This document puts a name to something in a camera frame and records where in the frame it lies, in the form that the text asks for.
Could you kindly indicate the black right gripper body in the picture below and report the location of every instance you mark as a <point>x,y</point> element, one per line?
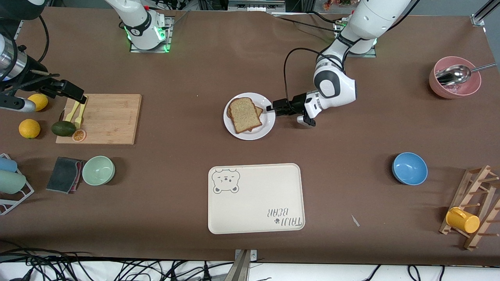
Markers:
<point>34,77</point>

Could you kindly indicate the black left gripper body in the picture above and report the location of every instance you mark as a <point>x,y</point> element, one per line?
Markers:
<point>297,103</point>

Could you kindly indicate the white round plate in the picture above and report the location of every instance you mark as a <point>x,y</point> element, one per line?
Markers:
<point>267,127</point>

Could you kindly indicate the plain brown bread slice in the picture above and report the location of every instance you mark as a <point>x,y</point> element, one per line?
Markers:
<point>244,115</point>

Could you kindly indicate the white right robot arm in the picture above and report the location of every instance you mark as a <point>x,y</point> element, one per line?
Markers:
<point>140,27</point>

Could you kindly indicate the yellow lemon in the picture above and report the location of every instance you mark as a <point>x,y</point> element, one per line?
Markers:
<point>29,128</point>
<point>41,102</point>

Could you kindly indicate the yellow plastic knife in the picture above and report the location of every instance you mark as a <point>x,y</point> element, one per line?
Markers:
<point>71,114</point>

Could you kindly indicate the yellow plastic fork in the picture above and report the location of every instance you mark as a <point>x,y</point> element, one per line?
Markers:
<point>80,116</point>

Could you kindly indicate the dark green avocado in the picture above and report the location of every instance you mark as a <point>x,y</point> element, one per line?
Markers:
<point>63,128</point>

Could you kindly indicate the bamboo cutting board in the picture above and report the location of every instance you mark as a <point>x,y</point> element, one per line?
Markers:
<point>105,121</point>

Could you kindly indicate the orange fruit slice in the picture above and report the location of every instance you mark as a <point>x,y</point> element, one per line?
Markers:
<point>79,136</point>

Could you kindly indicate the grey pink folded cloth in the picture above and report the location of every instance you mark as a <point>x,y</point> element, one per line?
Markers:
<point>62,175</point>

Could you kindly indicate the light blue cup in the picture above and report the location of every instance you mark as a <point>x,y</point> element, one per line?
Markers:
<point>7,164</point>

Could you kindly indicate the mint green bowl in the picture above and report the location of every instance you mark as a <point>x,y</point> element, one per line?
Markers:
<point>98,171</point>

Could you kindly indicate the beige bear print tray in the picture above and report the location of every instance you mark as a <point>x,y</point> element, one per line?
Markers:
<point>256,199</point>

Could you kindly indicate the pale green cup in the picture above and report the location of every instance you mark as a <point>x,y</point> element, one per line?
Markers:
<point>11,182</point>

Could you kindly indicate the colourful artificial flowers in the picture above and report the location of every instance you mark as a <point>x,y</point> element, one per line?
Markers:
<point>338,4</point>

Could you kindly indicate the small white paper scrap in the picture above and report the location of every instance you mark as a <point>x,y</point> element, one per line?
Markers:
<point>355,220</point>

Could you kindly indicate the blue bowl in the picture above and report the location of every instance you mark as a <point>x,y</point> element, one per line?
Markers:
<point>409,168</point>

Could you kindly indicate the pink bowl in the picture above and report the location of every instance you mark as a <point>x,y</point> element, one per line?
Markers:
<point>437,90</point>

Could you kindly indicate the metal spoon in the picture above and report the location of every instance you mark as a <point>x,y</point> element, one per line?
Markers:
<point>453,75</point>

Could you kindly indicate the translucent crystal pieces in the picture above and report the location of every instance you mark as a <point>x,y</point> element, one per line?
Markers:
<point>457,89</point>

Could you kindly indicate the yellow mug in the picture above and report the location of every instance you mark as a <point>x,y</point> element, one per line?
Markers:
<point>463,221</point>

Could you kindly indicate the wooden peg rack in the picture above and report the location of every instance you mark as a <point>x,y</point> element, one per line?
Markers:
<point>482,203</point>

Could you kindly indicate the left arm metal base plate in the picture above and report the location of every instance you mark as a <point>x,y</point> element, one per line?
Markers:
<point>368,55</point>

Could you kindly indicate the aluminium frame rail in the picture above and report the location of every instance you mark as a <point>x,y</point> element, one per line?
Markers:
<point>256,5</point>
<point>484,13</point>

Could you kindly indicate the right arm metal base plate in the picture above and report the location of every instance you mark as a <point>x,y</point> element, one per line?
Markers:
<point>170,43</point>

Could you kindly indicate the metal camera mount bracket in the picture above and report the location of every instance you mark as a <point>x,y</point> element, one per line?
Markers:
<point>242,269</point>

